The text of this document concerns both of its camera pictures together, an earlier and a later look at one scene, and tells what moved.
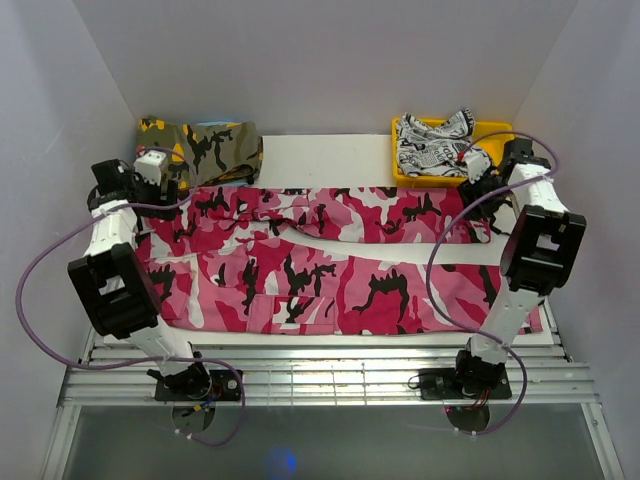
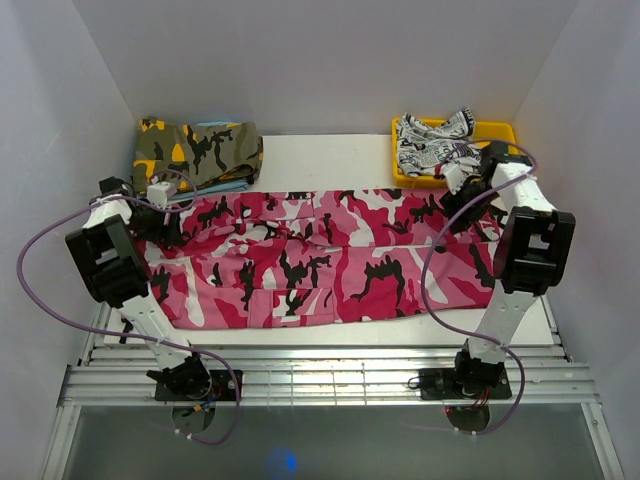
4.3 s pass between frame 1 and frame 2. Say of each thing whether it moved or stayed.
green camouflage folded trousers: stayed
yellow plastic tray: stayed
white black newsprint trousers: stayed
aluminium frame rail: stayed
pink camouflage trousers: moved
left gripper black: moved
